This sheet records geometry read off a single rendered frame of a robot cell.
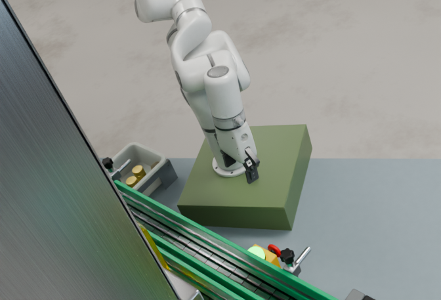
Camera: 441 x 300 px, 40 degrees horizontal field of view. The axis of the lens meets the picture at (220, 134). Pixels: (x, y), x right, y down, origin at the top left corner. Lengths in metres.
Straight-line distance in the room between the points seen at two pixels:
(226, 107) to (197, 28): 0.24
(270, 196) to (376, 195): 0.28
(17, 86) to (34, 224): 0.12
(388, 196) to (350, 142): 1.28
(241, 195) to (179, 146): 1.60
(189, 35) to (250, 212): 0.47
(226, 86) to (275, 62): 2.20
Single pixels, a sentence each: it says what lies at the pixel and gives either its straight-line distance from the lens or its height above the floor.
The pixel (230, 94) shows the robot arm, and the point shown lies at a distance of 1.33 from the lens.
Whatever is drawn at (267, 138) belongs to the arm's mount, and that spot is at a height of 0.84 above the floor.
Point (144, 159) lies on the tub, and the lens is 1.91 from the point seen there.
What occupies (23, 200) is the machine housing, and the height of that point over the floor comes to 1.65.
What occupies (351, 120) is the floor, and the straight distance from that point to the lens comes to 2.99.
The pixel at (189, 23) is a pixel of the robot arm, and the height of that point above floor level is 1.27.
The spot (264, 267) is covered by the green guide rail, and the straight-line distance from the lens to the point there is 1.29.
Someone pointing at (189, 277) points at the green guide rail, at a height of 0.92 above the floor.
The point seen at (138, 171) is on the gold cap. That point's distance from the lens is 1.83.
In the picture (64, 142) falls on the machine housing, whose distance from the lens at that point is 0.53.
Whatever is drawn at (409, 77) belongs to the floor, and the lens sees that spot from 3.19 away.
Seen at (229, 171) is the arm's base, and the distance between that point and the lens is 1.65.
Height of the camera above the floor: 1.96
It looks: 39 degrees down
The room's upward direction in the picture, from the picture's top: 21 degrees counter-clockwise
